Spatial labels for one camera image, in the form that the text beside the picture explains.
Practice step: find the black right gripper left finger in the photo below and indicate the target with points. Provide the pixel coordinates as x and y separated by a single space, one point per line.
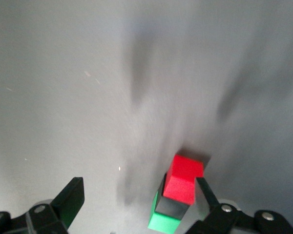
68 202

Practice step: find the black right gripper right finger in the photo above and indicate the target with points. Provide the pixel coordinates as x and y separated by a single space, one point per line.
224 219

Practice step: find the small red cube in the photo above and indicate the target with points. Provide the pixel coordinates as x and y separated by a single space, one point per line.
183 180

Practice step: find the small green cube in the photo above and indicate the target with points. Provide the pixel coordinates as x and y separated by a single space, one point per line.
162 223

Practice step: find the small black cube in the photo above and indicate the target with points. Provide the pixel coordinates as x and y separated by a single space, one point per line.
172 207

